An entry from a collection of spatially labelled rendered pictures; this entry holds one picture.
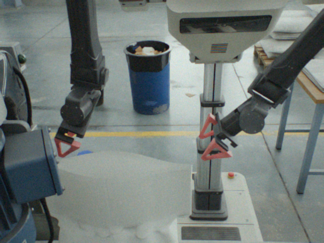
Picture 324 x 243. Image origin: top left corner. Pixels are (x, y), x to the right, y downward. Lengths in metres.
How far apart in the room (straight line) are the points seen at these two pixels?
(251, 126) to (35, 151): 0.47
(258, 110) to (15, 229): 0.54
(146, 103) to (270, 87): 2.45
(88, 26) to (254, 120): 0.42
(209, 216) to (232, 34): 1.00
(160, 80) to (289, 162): 1.37
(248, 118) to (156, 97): 2.44
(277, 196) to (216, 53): 1.38
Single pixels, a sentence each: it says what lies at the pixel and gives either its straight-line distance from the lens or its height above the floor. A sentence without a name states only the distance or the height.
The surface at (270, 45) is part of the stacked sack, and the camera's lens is 4.21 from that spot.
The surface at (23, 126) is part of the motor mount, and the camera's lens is 0.62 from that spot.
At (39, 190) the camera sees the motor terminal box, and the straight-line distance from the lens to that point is 0.58.
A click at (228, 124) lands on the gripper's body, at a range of 0.84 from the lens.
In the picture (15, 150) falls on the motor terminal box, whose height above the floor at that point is 1.30.
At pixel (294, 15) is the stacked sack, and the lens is 4.60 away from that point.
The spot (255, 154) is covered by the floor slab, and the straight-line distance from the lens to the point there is 2.74.
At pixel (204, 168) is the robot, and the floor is 0.58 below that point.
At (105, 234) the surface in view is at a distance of 1.04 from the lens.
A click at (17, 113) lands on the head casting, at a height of 1.15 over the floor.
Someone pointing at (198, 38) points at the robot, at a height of 1.27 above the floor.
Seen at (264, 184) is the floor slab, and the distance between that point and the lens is 2.47.
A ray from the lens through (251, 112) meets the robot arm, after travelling 0.75.
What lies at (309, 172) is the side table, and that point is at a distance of 2.36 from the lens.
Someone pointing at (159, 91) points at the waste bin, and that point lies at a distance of 3.14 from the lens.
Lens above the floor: 1.60
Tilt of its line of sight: 31 degrees down
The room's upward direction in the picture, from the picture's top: 2 degrees counter-clockwise
